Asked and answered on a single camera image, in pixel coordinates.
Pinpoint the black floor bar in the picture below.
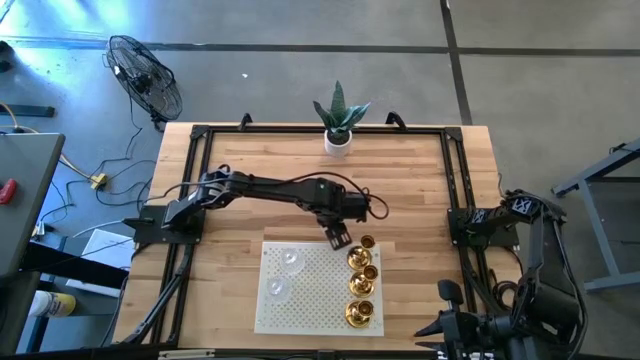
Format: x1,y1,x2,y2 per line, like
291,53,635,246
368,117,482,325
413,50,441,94
0,103,57,120

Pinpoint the grey cabinet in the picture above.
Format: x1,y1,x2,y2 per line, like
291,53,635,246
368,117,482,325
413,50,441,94
0,132,67,281

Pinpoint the white perforated metal shelf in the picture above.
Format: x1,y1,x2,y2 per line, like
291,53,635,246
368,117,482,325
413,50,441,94
253,241,385,338

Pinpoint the red handle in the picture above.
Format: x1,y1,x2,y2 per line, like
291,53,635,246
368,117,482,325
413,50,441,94
0,178,18,206

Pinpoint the gold candlestick holder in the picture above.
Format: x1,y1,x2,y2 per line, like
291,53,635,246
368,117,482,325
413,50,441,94
345,233,377,272
343,298,376,330
348,264,380,299

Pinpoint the green succulent plant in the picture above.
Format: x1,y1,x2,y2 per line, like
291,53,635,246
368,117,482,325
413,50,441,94
312,79,372,142

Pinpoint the white plant pot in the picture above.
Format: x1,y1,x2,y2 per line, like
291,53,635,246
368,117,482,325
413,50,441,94
323,128,354,158

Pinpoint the silver metal clamp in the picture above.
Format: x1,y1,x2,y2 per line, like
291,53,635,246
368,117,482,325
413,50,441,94
157,349,216,360

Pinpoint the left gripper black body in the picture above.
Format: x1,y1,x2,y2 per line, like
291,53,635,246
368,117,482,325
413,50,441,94
323,222,354,252

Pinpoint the white paper sheet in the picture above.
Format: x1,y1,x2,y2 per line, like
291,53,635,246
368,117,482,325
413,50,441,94
79,228,135,271

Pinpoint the black aluminium table frame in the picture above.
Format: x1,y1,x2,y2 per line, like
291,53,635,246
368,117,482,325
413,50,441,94
119,112,539,350

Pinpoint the coiled black cable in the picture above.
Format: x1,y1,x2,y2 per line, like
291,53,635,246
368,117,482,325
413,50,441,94
489,268,524,314

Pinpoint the grey metal table frame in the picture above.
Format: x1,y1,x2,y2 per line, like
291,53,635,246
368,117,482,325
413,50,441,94
551,139,640,295

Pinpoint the clear glass candle holder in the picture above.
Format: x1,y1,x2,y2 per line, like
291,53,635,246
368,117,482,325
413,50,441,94
263,274,292,304
278,247,307,277

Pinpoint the black floor fan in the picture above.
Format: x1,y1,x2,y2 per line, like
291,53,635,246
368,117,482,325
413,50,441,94
102,34,184,132

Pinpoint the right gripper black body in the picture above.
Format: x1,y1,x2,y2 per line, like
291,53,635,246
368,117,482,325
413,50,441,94
438,278,502,360

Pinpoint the yellow and white can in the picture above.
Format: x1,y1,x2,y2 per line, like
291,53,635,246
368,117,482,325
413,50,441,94
28,290,77,318

